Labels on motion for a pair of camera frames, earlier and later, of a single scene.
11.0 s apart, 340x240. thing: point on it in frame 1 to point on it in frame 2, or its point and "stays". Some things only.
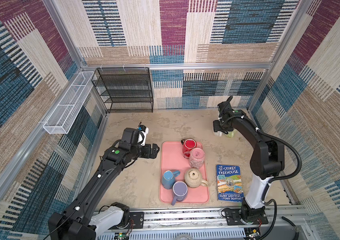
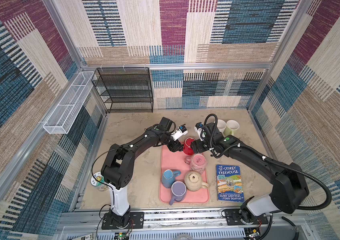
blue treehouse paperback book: x=229 y=183 stays
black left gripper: x=147 y=154 to x=174 y=147
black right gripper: x=216 y=127 to x=198 y=142
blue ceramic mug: x=168 y=178 stays
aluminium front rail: x=207 y=223 stays
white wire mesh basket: x=63 y=118 stays
